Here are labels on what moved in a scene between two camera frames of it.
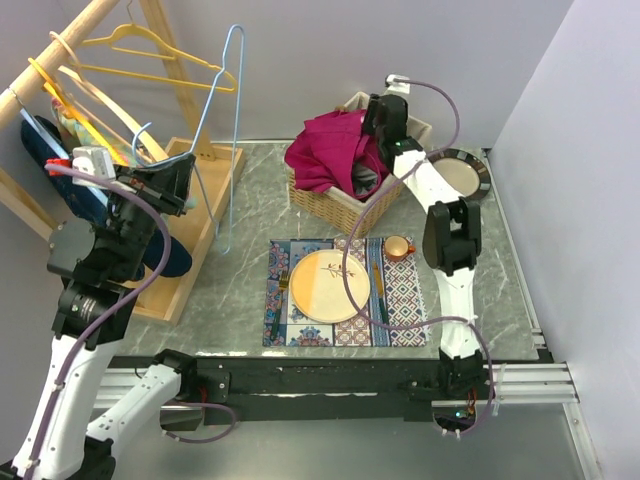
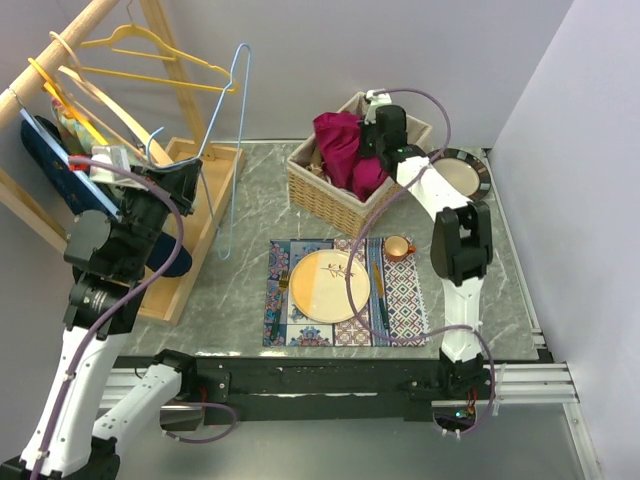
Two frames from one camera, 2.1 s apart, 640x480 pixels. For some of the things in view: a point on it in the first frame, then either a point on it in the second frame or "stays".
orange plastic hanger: (55, 89) stays
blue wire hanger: (239, 134) -> (188, 162)
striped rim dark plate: (464, 171) stays
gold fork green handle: (284, 277) stays
